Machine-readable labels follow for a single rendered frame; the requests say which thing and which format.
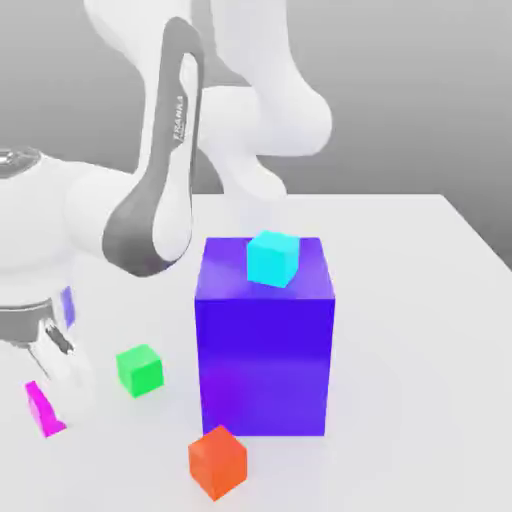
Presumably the small cyan cube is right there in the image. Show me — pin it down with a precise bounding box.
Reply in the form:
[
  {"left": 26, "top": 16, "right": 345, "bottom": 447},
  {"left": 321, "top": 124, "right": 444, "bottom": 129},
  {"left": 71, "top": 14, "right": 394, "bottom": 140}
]
[{"left": 246, "top": 229, "right": 301, "bottom": 290}]

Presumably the large blue box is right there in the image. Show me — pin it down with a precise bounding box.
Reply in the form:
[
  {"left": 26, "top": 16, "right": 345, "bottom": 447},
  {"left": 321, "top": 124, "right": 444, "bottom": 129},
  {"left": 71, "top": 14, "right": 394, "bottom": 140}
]
[{"left": 194, "top": 236, "right": 336, "bottom": 438}]

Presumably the small magenta cube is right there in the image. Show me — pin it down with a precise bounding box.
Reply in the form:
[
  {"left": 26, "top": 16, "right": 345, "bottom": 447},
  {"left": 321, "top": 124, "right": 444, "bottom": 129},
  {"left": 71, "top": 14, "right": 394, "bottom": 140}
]
[{"left": 24, "top": 380, "right": 68, "bottom": 439}]

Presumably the small green cube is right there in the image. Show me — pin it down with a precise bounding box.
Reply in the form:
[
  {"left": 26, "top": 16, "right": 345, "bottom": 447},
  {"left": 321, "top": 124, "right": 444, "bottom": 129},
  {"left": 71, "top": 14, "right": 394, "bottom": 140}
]
[{"left": 115, "top": 343, "right": 166, "bottom": 400}]

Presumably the small orange cube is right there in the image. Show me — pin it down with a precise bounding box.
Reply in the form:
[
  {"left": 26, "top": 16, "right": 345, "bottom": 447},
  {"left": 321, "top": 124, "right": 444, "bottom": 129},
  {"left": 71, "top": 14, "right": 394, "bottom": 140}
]
[{"left": 187, "top": 424, "right": 249, "bottom": 503}]

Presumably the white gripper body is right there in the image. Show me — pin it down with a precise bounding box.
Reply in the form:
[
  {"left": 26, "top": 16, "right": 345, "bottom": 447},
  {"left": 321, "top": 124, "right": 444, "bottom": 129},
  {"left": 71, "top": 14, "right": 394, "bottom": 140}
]
[{"left": 26, "top": 344, "right": 100, "bottom": 430}]

